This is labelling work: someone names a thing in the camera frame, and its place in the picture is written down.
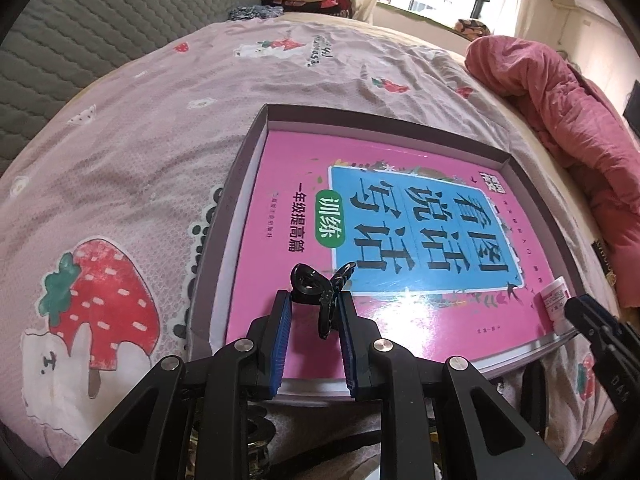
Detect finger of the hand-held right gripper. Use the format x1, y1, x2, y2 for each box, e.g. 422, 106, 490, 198
565, 296, 621, 348

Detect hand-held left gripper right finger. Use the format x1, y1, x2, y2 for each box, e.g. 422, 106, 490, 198
336, 291, 576, 480

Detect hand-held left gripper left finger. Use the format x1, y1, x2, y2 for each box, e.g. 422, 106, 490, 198
55, 290, 293, 480

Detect small white bottle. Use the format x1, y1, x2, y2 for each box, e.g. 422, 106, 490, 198
532, 277, 576, 333

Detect black hair claw clip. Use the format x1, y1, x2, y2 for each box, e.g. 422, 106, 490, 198
290, 262, 358, 341

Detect shallow grey cardboard box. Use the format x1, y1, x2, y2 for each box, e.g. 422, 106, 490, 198
187, 104, 586, 406

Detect brass bottle cap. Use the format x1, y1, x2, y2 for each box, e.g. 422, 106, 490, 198
247, 410, 281, 461

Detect pink and blue book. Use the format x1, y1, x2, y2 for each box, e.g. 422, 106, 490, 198
225, 130, 573, 401

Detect black television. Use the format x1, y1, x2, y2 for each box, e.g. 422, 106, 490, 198
625, 80, 640, 136

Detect pink quilt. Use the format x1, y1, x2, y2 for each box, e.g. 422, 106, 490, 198
464, 35, 640, 306

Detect patterned cushion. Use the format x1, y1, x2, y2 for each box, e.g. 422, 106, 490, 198
452, 19, 493, 40

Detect dark floral cloth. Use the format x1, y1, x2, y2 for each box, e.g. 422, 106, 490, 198
227, 4, 283, 22

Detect grey quilted headboard cover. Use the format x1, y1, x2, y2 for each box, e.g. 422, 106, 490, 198
0, 0, 261, 176

